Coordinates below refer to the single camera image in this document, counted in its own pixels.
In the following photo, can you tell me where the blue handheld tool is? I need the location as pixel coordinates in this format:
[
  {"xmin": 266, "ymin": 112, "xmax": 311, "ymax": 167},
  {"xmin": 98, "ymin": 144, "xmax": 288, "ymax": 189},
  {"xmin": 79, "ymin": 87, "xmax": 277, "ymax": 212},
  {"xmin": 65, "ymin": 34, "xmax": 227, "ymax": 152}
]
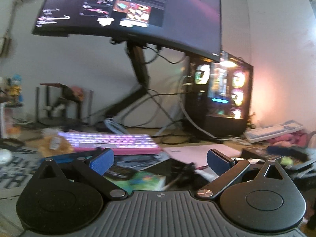
[{"xmin": 48, "ymin": 150, "xmax": 96, "ymax": 164}]

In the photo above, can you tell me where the small black product box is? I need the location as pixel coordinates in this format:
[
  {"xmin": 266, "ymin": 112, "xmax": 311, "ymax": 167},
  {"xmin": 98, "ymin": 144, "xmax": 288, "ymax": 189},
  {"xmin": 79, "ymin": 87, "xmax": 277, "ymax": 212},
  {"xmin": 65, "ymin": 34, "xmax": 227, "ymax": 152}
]
[{"xmin": 240, "ymin": 147, "xmax": 283, "ymax": 161}]

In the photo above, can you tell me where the pink mouse pad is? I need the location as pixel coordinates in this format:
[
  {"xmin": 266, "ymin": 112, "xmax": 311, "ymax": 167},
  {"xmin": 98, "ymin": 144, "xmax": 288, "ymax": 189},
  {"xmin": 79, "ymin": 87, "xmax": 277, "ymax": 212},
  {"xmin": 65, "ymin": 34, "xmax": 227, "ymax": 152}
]
[{"xmin": 163, "ymin": 144, "xmax": 241, "ymax": 167}]

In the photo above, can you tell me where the pink mechanical keyboard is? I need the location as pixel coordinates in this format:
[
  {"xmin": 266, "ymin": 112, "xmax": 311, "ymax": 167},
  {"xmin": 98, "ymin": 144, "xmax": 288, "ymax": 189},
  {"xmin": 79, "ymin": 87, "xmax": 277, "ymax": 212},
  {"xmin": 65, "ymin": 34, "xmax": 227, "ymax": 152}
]
[{"xmin": 58, "ymin": 132, "xmax": 162, "ymax": 155}]

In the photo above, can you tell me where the white blue keyboard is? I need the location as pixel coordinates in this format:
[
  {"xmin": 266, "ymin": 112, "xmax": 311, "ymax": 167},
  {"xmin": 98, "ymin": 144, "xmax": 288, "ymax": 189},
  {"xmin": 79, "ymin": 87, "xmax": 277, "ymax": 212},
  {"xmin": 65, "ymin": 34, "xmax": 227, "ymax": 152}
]
[{"xmin": 244, "ymin": 120, "xmax": 304, "ymax": 143}]

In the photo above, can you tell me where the green floral tissue pack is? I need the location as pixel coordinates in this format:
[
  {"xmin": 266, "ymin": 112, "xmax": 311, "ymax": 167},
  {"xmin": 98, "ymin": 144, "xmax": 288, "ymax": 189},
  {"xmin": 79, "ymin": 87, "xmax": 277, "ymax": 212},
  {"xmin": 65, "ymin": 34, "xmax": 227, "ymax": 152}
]
[{"xmin": 103, "ymin": 165, "xmax": 166, "ymax": 194}]

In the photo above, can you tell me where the packaged waffle snack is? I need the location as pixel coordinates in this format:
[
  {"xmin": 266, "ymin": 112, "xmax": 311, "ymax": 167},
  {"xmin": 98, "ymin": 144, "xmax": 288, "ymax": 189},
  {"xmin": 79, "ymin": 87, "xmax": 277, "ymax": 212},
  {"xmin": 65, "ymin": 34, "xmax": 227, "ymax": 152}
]
[{"xmin": 38, "ymin": 134, "xmax": 74, "ymax": 157}]

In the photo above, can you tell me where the dark pink haired figure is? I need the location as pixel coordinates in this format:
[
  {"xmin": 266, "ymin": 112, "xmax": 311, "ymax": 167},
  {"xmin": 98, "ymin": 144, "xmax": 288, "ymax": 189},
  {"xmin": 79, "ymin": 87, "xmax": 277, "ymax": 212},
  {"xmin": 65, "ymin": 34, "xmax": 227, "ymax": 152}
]
[{"xmin": 35, "ymin": 83, "xmax": 87, "ymax": 128}]

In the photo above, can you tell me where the black RGB computer case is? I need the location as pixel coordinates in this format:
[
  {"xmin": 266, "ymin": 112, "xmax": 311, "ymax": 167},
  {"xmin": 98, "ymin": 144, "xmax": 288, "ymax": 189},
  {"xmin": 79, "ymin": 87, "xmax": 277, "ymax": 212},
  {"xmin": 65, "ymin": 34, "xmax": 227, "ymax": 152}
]
[{"xmin": 183, "ymin": 51, "xmax": 253, "ymax": 138}]

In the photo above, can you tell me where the printed black white desk mat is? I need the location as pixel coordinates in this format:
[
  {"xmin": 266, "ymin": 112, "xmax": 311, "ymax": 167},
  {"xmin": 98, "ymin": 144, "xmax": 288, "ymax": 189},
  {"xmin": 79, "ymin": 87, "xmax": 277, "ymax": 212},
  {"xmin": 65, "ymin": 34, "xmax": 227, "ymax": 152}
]
[{"xmin": 1, "ymin": 152, "xmax": 43, "ymax": 192}]

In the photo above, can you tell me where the blue haired anime figure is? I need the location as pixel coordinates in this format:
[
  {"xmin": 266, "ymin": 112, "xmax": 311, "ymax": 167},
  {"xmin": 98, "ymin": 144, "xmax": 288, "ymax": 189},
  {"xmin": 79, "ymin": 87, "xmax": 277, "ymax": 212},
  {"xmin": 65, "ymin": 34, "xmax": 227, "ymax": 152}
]
[{"xmin": 1, "ymin": 74, "xmax": 23, "ymax": 108}]

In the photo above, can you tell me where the curved computer monitor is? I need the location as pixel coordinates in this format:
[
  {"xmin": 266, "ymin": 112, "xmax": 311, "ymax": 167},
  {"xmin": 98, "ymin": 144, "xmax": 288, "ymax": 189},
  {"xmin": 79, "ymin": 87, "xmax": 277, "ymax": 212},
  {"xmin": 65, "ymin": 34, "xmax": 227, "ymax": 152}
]
[{"xmin": 33, "ymin": 0, "xmax": 222, "ymax": 61}]

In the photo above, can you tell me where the coiled light blue cable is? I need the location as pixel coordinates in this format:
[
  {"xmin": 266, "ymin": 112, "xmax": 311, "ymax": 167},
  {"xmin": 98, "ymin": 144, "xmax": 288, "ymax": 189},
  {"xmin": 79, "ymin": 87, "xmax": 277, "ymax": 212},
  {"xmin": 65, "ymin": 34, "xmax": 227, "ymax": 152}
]
[{"xmin": 103, "ymin": 117, "xmax": 131, "ymax": 135}]

